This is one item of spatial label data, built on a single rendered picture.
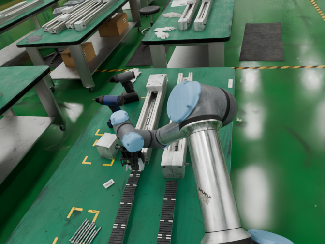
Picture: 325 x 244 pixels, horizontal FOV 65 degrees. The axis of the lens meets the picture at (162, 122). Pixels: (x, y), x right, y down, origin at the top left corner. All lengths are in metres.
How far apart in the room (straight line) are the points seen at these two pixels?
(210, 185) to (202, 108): 0.19
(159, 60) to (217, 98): 2.31
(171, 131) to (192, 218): 0.39
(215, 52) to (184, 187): 1.87
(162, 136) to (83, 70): 2.69
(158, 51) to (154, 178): 1.90
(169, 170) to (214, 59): 1.85
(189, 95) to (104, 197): 0.78
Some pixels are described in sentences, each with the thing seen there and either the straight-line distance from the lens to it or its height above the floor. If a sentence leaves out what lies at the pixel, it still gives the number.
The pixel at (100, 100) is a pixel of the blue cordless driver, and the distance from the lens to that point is 1.55.
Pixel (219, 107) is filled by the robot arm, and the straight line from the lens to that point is 0.71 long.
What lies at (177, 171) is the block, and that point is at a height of 0.83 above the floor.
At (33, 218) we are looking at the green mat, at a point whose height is 0.78.
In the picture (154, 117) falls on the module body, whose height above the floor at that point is 0.86.
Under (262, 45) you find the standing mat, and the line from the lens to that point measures 4.42.
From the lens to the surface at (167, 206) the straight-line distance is 1.14.
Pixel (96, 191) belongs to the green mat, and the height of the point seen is 0.78.
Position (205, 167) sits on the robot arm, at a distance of 0.63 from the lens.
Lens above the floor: 1.76
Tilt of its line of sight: 38 degrees down
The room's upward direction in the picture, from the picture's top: 10 degrees counter-clockwise
